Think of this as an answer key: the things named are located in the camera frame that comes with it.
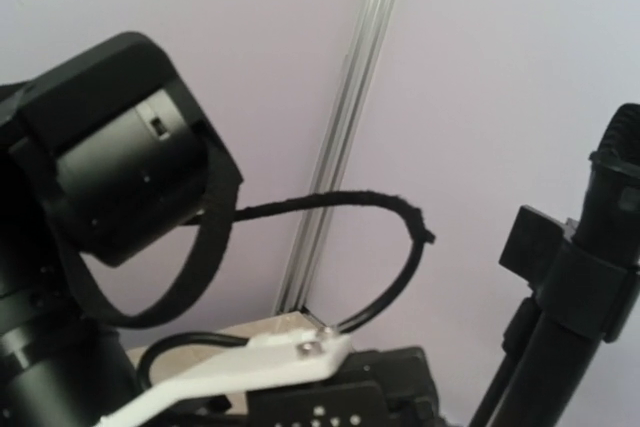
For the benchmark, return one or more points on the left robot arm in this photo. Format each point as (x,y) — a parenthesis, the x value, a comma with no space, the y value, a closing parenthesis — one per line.
(102,156)

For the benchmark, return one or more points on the black round-base mic stand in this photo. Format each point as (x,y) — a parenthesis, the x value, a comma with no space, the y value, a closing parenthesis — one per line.
(578,301)

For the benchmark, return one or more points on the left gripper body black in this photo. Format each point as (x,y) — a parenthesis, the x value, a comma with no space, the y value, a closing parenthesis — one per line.
(371,388)

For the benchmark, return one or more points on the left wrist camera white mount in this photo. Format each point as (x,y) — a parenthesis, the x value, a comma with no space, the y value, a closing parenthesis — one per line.
(268,361)

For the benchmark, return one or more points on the aluminium frame post left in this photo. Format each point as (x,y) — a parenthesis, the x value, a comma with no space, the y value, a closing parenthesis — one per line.
(357,72)

